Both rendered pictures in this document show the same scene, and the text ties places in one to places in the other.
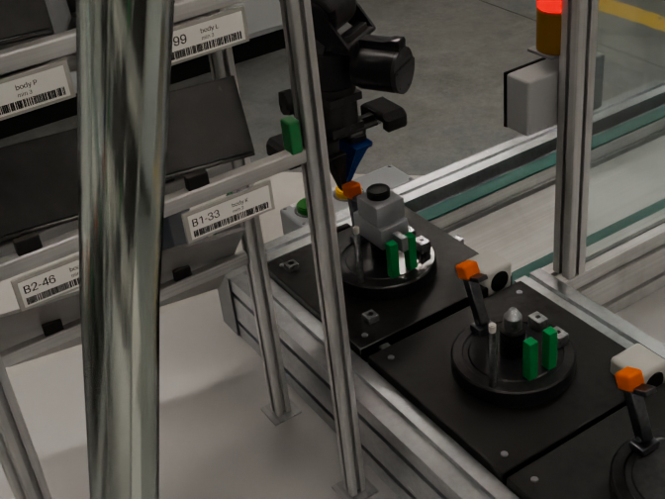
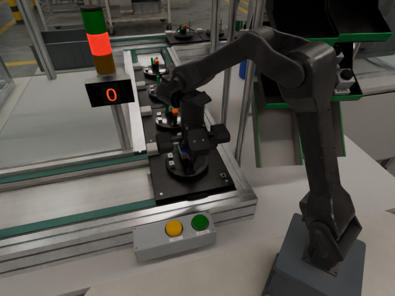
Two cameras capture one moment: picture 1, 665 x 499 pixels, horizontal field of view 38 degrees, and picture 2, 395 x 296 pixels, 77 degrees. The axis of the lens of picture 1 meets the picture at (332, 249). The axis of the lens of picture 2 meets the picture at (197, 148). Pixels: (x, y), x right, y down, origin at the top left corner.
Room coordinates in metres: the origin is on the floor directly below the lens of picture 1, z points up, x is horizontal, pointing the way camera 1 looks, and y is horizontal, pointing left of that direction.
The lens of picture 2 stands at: (1.64, 0.11, 1.54)
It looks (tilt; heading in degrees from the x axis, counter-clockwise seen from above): 40 degrees down; 194
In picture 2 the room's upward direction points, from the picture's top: straight up
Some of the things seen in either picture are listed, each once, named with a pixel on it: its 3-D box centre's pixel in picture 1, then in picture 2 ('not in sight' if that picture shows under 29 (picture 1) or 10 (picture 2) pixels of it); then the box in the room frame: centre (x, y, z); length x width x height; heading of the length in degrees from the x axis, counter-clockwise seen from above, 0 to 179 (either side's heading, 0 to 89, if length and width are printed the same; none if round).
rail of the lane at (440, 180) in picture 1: (471, 192); (102, 234); (1.34, -0.23, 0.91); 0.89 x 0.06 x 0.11; 119
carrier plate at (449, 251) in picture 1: (384, 274); (187, 166); (1.08, -0.07, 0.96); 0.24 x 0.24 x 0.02; 29
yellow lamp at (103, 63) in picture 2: (558, 27); (104, 61); (1.07, -0.29, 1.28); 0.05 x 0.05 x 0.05
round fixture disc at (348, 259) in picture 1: (383, 262); (187, 162); (1.08, -0.07, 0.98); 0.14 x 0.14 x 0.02
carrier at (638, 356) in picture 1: (513, 336); (172, 113); (0.85, -0.19, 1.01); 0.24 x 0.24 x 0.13; 29
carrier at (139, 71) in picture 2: not in sight; (156, 65); (0.43, -0.43, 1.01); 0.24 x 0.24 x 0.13; 29
